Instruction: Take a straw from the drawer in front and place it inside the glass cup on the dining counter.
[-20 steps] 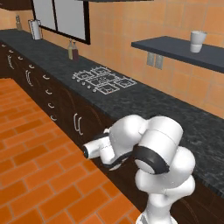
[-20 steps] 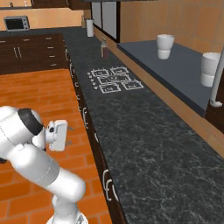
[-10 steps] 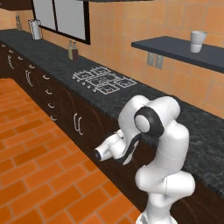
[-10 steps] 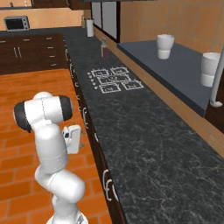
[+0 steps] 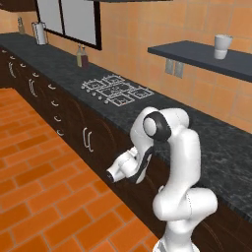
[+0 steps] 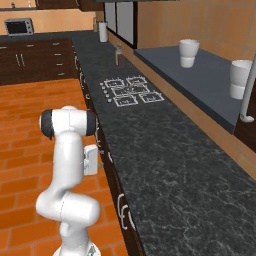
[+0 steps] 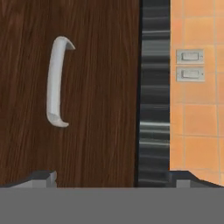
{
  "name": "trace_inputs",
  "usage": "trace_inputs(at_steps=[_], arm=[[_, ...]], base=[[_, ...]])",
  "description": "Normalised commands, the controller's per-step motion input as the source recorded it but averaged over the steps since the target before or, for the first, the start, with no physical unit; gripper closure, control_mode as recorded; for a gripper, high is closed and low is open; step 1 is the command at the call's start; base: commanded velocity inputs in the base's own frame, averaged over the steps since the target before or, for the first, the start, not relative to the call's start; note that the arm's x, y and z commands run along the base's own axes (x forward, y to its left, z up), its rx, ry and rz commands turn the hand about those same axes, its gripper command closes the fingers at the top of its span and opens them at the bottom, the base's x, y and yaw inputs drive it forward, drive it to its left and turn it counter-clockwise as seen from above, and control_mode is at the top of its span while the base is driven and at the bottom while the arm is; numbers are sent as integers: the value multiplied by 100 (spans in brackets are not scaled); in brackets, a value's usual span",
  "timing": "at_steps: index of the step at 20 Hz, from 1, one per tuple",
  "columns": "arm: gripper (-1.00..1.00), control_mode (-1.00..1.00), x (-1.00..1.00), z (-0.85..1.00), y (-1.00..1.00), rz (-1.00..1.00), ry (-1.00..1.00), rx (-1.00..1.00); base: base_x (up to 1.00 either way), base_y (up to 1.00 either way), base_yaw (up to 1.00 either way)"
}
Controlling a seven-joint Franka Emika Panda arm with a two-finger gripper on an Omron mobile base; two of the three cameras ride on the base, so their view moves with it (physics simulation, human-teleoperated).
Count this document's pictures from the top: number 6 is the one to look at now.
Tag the dark wood cabinet panel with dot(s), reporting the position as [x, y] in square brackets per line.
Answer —
[246, 133]

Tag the grey toaster oven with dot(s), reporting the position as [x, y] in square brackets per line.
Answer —
[19, 27]

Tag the black hob with white grates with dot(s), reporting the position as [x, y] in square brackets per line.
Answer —
[131, 90]

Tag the small brown jar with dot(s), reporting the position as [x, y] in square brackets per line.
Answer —
[96, 26]

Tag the window with dark frame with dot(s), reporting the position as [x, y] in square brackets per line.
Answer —
[124, 21]

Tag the brown glass bottle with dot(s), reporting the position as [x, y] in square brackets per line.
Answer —
[119, 56]

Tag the dark wood cupboard run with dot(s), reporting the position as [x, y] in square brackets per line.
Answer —
[36, 61]

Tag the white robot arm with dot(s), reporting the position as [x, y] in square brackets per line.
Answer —
[68, 156]

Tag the dark wood drawer run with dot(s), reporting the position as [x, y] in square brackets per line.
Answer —
[115, 186]

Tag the dark wall shelf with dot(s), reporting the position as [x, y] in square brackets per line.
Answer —
[16, 9]

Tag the white paper towel roll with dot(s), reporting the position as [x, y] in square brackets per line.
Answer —
[103, 32]

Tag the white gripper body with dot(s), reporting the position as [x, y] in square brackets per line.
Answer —
[91, 160]

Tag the dark wood wall cupboards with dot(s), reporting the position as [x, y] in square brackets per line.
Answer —
[66, 4]

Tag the white translucent cup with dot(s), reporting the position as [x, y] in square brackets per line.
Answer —
[239, 80]
[188, 52]

